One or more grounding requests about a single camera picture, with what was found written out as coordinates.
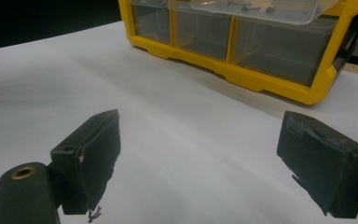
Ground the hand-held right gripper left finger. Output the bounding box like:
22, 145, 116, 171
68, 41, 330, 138
49, 108, 121, 224

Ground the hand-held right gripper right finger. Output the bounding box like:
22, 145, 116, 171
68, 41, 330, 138
276, 110, 358, 219

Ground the yellow black drawer cabinet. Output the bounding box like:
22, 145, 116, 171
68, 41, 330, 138
117, 0, 358, 106

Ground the clear plastic drawer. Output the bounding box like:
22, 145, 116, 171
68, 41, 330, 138
189, 0, 340, 26

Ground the white table board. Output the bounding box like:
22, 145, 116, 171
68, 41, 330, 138
0, 20, 358, 224

